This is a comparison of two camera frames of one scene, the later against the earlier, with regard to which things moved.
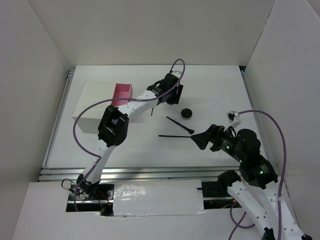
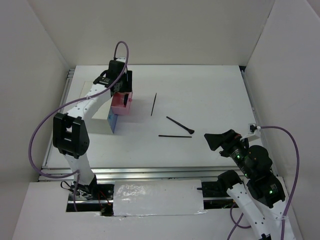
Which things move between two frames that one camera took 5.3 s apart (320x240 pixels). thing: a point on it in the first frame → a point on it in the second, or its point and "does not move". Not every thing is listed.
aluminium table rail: (73, 173) does not move
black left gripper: (175, 98) → (128, 77)
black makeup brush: (191, 131) does not move
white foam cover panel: (133, 198) does not move
